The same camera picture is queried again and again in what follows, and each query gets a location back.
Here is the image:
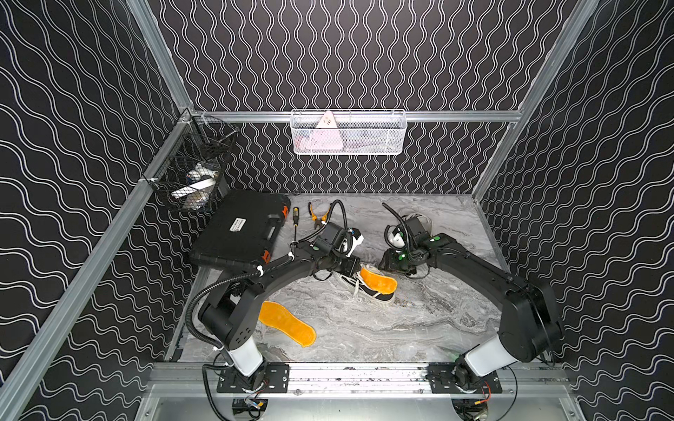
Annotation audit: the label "black white sneaker with laces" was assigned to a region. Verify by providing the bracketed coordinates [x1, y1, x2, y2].
[335, 274, 396, 305]

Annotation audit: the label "black wire corner basket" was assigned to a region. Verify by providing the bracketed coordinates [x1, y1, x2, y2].
[148, 115, 242, 214]

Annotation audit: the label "orange insole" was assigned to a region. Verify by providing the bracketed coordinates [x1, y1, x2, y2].
[359, 266, 398, 295]
[258, 301, 317, 347]

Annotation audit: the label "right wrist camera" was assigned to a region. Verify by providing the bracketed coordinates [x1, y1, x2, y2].
[405, 217, 431, 247]

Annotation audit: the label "black yellow screwdriver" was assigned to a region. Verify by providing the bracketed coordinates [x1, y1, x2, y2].
[291, 206, 300, 247]

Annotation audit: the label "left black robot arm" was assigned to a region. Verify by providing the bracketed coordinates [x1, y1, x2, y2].
[198, 245, 362, 377]

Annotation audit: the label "left corrugated black cable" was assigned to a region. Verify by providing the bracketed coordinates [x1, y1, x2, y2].
[183, 265, 264, 349]

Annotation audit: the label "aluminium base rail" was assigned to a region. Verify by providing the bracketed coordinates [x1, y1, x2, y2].
[147, 362, 571, 399]

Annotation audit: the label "white items in black basket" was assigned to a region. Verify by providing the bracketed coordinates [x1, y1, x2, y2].
[171, 162, 220, 211]

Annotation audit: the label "pink triangular item in basket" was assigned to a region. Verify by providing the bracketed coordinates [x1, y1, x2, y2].
[307, 111, 344, 152]

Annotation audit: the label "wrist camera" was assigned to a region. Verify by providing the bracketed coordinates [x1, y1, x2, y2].
[313, 222, 347, 254]
[405, 217, 431, 247]

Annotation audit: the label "black plastic tool case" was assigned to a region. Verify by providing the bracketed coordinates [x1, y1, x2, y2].
[190, 191, 291, 273]

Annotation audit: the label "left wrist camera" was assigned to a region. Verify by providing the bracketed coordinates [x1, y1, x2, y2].
[313, 222, 347, 254]

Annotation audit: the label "white wire wall basket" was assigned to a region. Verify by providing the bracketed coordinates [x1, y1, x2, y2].
[289, 109, 408, 156]

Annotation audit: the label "yellow black pliers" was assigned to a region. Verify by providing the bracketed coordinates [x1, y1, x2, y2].
[307, 202, 332, 231]

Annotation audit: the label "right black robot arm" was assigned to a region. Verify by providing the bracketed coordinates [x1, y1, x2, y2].
[379, 233, 563, 387]

